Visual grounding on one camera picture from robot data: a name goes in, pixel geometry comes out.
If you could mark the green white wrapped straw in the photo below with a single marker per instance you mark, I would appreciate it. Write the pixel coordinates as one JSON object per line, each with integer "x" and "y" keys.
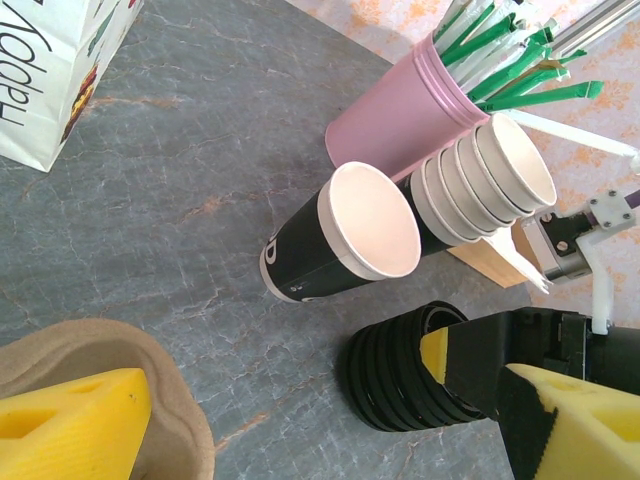
{"x": 530, "y": 80}
{"x": 480, "y": 40}
{"x": 465, "y": 22}
{"x": 550, "y": 94}

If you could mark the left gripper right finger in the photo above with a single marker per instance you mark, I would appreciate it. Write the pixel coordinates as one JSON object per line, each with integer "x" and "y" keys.
{"x": 600, "y": 440}

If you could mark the brown pulp cup carrier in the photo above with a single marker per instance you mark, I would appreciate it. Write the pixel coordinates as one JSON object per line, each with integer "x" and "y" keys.
{"x": 170, "y": 380}

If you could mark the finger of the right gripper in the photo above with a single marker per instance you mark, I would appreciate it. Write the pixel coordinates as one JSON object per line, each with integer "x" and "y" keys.
{"x": 475, "y": 355}

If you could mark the stack of black lids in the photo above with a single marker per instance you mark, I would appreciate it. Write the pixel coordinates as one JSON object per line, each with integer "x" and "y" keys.
{"x": 385, "y": 380}

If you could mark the black paper coffee cup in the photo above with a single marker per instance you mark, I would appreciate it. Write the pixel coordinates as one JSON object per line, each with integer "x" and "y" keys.
{"x": 370, "y": 225}

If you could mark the stack of paper cups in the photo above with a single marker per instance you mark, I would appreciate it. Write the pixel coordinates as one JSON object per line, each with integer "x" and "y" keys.
{"x": 500, "y": 180}

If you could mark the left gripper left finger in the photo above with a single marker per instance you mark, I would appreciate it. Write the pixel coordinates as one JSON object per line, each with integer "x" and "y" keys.
{"x": 75, "y": 435}

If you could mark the white napkins on cardboard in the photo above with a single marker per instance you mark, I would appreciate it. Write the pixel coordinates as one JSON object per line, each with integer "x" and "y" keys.
{"x": 492, "y": 265}

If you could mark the aluminium frame post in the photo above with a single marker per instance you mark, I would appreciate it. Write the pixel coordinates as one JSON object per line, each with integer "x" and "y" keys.
{"x": 595, "y": 25}

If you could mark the white printed paper gift bag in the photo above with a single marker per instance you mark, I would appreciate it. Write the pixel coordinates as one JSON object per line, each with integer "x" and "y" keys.
{"x": 45, "y": 75}

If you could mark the pink straw holder cup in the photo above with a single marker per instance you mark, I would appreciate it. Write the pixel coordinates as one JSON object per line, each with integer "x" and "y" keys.
{"x": 400, "y": 115}

